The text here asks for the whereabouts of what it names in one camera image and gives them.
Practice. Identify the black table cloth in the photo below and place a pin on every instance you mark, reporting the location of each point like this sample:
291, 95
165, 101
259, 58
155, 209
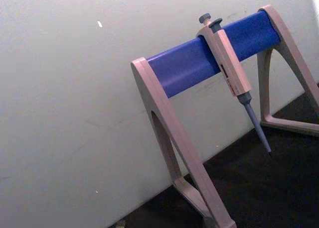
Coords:
261, 188

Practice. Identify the beige stand with blue bar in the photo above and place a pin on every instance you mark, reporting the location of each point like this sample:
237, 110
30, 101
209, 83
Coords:
184, 66

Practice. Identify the beige pipette with grey tip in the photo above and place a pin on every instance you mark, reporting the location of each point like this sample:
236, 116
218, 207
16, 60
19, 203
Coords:
230, 68

